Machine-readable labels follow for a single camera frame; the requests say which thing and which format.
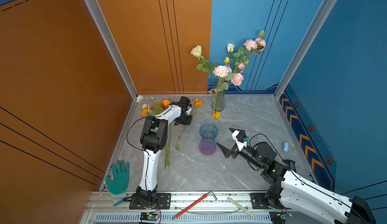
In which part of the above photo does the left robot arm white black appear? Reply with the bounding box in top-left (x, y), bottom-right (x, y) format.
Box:
top-left (132, 96), bottom-right (192, 208)

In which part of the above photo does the aluminium corner post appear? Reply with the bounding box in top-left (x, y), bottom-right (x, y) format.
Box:
top-left (274, 0), bottom-right (337, 100)
top-left (84, 0), bottom-right (138, 99)

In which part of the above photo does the aluminium rail base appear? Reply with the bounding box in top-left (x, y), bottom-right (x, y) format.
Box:
top-left (80, 190), bottom-right (303, 224)

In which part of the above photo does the circuit board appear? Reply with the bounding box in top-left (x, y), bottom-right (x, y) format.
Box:
top-left (269, 212), bottom-right (289, 224)
top-left (139, 213), bottom-right (160, 224)

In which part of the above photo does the small light blue cylinder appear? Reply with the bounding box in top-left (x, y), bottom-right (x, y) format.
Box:
top-left (282, 142), bottom-right (289, 153)

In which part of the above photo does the yellow orange poppy stem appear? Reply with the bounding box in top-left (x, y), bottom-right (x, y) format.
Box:
top-left (210, 110), bottom-right (221, 132)

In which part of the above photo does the cream flat stick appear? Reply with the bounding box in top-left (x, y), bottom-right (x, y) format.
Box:
top-left (227, 196), bottom-right (254, 217)

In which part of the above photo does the aluminium corner post right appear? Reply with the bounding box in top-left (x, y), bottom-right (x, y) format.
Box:
top-left (274, 0), bottom-right (337, 100)

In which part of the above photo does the pink peony flower stem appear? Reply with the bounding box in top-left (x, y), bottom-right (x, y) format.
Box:
top-left (231, 30), bottom-right (267, 73)

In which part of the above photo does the pink carnation flower stem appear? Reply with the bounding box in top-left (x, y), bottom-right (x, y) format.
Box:
top-left (213, 64), bottom-right (244, 92)

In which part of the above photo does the cream white rose stem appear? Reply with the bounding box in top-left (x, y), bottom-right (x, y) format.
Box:
top-left (190, 45), bottom-right (216, 83)

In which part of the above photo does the blue purple glass vase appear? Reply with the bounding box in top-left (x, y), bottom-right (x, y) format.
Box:
top-left (199, 122), bottom-right (219, 156)

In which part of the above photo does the white small daisy flower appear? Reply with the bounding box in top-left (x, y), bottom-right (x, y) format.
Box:
top-left (136, 95), bottom-right (144, 103)

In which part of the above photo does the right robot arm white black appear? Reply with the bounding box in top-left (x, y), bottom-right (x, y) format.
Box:
top-left (218, 128), bottom-right (377, 224)

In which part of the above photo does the white rose bud stem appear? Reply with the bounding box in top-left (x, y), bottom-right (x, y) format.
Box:
top-left (226, 43), bottom-right (236, 58)

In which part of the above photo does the aluminium corner post left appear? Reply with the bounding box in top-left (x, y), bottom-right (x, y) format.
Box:
top-left (84, 0), bottom-right (138, 99)

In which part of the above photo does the left circuit board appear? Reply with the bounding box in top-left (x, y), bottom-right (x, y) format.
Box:
top-left (139, 213), bottom-right (160, 224)

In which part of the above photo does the red handled tool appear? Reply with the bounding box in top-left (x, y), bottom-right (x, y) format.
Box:
top-left (172, 191), bottom-right (218, 220)

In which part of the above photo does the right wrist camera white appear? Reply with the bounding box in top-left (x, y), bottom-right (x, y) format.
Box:
top-left (232, 136), bottom-right (249, 150)

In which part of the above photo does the teal green object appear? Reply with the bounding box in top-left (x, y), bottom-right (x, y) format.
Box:
top-left (106, 160), bottom-right (130, 195)

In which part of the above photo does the clear glass vase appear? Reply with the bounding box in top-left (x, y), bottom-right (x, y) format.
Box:
top-left (212, 90), bottom-right (226, 112)

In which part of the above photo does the right circuit board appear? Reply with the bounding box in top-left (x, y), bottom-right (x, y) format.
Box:
top-left (269, 212), bottom-right (289, 224)

